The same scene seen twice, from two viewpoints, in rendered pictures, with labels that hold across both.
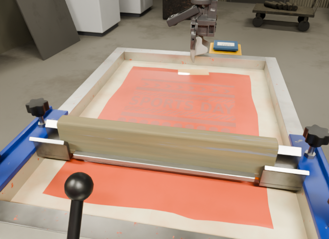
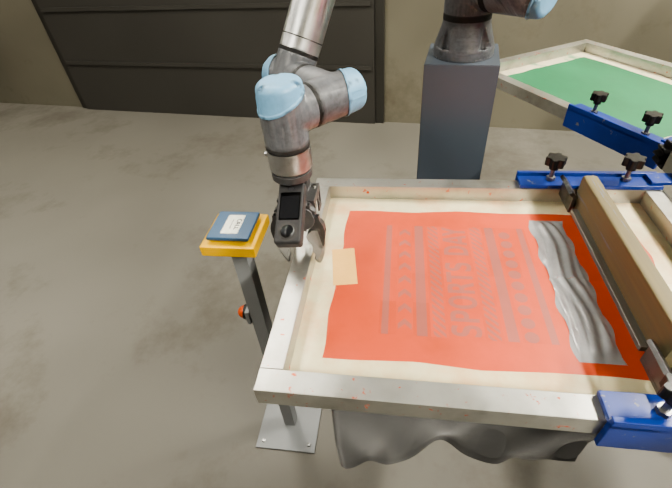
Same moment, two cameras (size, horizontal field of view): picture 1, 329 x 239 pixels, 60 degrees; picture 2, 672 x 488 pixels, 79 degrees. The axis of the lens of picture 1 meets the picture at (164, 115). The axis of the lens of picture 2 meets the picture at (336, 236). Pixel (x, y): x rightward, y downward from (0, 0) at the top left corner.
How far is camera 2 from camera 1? 1.07 m
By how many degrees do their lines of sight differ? 70
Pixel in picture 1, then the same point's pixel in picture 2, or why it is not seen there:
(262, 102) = (426, 206)
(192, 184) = not seen: hidden behind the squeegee
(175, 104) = (459, 280)
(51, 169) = not seen: outside the picture
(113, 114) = (522, 352)
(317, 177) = (576, 179)
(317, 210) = (614, 184)
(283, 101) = (446, 184)
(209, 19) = (310, 188)
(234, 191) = not seen: hidden behind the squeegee
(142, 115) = (507, 313)
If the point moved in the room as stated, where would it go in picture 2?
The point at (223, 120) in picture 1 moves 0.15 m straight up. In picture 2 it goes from (481, 237) to (494, 177)
